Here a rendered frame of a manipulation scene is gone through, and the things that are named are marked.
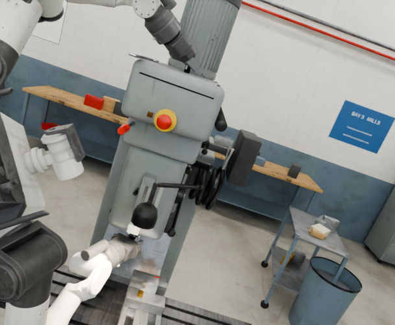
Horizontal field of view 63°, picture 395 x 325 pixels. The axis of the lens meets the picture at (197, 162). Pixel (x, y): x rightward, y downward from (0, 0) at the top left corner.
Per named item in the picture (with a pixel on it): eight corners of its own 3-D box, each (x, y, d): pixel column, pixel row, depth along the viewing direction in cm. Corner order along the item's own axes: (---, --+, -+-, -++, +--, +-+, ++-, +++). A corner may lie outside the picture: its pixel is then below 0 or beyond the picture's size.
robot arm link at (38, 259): (20, 322, 67) (27, 266, 63) (-14, 305, 69) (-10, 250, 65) (59, 290, 78) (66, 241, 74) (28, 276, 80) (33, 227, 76)
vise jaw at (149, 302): (161, 316, 122) (164, 307, 121) (123, 305, 120) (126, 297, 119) (162, 304, 128) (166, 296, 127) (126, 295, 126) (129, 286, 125)
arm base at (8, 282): (-5, 316, 66) (28, 291, 62) (-43, 265, 66) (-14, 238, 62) (48, 276, 80) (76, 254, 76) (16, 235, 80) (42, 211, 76)
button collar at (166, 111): (172, 135, 87) (179, 113, 85) (151, 128, 86) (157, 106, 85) (173, 133, 89) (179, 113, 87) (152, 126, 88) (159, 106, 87)
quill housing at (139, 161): (160, 245, 113) (189, 162, 104) (103, 226, 112) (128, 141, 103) (167, 220, 131) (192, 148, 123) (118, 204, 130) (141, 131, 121)
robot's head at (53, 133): (48, 169, 77) (78, 164, 76) (33, 136, 73) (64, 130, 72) (59, 158, 82) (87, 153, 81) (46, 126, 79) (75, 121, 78)
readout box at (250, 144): (246, 189, 137) (265, 144, 131) (226, 182, 136) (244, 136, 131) (242, 175, 156) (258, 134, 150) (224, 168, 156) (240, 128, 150)
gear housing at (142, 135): (194, 167, 101) (205, 137, 98) (120, 142, 100) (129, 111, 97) (198, 144, 133) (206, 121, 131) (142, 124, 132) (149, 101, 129)
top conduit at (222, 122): (224, 133, 91) (229, 122, 90) (210, 128, 91) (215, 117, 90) (219, 113, 134) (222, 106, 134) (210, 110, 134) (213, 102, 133)
